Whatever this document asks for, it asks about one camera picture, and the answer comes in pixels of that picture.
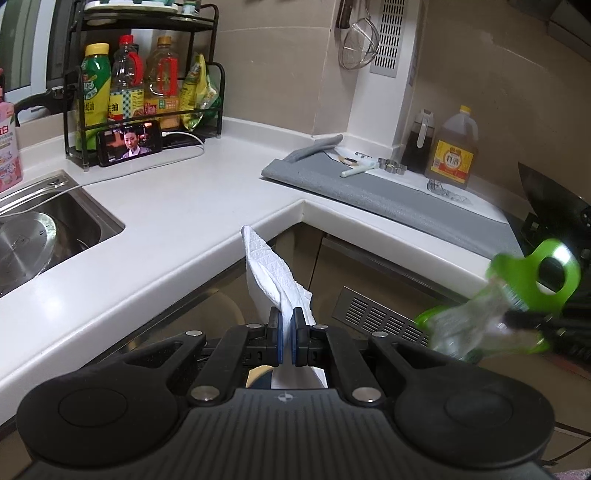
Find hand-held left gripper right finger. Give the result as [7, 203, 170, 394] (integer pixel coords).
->
[292, 308, 444, 407]

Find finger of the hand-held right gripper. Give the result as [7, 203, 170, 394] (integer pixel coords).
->
[503, 310, 591, 331]
[538, 329, 591, 357]

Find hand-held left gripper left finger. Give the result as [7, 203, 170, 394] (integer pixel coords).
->
[124, 308, 283, 407]

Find white paper towel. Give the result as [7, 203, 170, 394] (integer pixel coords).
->
[241, 225, 329, 389]

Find crushed green-label plastic bottle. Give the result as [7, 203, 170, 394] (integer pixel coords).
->
[413, 239, 583, 365]

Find beige base cabinet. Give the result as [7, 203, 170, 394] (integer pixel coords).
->
[185, 217, 591, 462]

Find black wok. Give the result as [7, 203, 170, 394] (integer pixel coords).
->
[517, 161, 591, 296]

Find grey mat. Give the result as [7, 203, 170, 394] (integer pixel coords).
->
[261, 134, 526, 260]

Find cooking wine jug yellow label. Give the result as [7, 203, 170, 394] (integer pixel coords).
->
[424, 104, 479, 188]

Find dark oil dispenser bottle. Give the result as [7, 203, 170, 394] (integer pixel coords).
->
[401, 108, 435, 175]

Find steel sink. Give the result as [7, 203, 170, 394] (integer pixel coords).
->
[0, 170, 126, 298]

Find black smartphone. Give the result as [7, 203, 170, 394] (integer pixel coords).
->
[97, 120, 164, 168]

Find yellow-green snack bag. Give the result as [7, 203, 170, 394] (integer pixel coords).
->
[179, 53, 221, 133]

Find steel pot lid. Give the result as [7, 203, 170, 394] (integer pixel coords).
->
[0, 211, 60, 296]

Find soy sauce bottle red cap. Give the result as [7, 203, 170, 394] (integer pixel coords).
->
[108, 34, 145, 123]

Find steel mesh strainer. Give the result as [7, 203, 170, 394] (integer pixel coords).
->
[338, 0, 380, 71]

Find green bottle with yellow cap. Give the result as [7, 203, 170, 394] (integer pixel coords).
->
[76, 43, 112, 151]

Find white vent grille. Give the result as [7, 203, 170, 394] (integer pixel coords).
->
[369, 0, 408, 78]

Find dark cleaver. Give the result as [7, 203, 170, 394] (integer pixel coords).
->
[336, 0, 355, 30]

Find pink pump bottle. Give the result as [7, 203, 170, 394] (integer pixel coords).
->
[0, 68, 24, 193]

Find window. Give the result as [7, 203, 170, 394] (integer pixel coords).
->
[0, 0, 70, 95]

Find white charging cable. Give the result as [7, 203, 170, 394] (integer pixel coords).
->
[0, 130, 206, 217]

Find oil bottle with red handle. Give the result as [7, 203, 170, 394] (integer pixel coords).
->
[143, 36, 182, 131]

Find black wire rack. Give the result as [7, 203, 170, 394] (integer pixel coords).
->
[64, 4, 226, 172]

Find black pan handle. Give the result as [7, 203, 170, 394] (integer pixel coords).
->
[13, 69, 80, 128]

